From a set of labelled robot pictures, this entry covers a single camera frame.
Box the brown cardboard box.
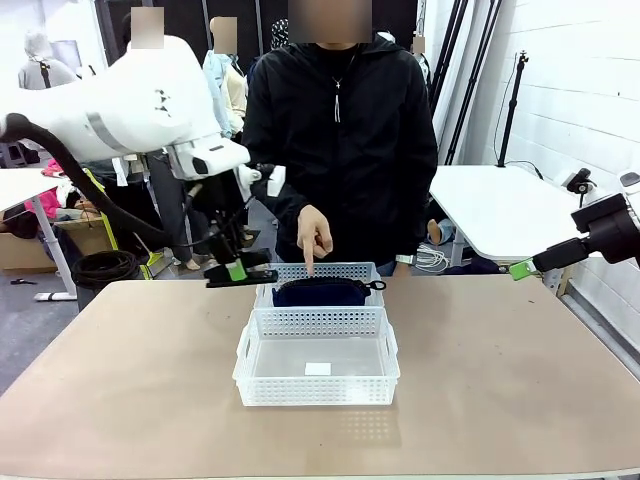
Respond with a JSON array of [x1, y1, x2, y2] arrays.
[[0, 214, 115, 274]]

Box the black backdrop stand poles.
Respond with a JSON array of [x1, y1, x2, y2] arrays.
[[430, 0, 504, 166]]

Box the white perforated plastic basket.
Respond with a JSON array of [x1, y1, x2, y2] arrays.
[[253, 260, 386, 311]]

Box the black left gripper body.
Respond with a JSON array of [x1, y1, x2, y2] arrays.
[[205, 207, 247, 264]]

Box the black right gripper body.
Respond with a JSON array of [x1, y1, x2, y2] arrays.
[[570, 193, 640, 265]]

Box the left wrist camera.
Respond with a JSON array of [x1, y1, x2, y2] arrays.
[[234, 162, 287, 201]]

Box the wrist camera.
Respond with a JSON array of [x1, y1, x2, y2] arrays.
[[234, 162, 287, 201], [554, 168, 601, 206]]

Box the dark blue cloth heap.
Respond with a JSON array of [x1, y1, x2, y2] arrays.
[[443, 260, 502, 276]]

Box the person's right hand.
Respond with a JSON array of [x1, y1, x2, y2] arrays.
[[297, 204, 334, 276]]

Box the black light stand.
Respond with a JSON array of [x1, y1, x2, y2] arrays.
[[496, 49, 531, 169]]

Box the large pink cloth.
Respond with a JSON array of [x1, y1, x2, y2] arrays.
[[24, 189, 62, 221]]

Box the person's left forearm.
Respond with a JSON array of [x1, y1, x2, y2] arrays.
[[394, 184, 439, 259]]

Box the mannequin with grey hoodie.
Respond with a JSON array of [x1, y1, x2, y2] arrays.
[[18, 32, 79, 91]]

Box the white table with rounded corner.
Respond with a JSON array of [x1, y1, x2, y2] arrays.
[[428, 164, 604, 262]]

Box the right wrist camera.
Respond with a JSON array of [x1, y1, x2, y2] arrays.
[[554, 168, 601, 206]]

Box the mannequin with navy shirt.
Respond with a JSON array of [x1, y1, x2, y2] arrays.
[[122, 7, 224, 274]]

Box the person's right forearm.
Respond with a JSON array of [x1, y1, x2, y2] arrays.
[[273, 187, 321, 239]]

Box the thin black cable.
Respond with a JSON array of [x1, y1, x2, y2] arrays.
[[504, 159, 545, 180]]

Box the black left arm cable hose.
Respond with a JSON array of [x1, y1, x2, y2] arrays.
[[0, 113, 224, 250]]

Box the white perforated basket with label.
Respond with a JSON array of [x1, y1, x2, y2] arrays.
[[232, 307, 401, 407]]

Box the navy blue zipper pouch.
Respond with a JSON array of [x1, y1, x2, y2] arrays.
[[272, 276, 387, 307]]

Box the mannequin with light blue jacket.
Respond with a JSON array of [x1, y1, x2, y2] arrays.
[[202, 17, 250, 142]]

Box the coil of black cable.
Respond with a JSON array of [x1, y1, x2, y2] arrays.
[[71, 249, 144, 292]]

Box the yellow green metal frame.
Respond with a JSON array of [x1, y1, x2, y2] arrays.
[[83, 168, 165, 281]]

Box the person in black jacket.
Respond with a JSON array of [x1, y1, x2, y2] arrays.
[[242, 34, 439, 279]]

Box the white table with slim legs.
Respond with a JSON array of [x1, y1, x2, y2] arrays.
[[0, 168, 79, 302]]

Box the white cable bundle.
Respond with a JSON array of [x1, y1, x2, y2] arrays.
[[417, 243, 450, 274]]

